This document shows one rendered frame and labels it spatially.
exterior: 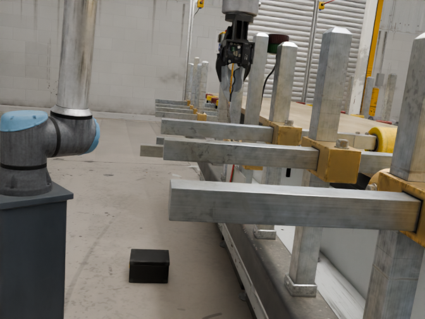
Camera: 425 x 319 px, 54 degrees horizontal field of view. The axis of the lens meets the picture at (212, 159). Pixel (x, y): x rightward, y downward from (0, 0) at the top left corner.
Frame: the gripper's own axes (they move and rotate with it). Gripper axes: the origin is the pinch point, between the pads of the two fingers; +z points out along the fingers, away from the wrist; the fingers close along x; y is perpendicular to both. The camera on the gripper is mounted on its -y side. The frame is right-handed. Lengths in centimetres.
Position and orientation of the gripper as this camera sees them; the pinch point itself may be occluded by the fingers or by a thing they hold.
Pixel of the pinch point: (229, 96)
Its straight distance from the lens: 111.3
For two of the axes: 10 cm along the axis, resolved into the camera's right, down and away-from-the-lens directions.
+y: 1.3, 2.1, -9.7
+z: -0.9, 9.8, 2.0
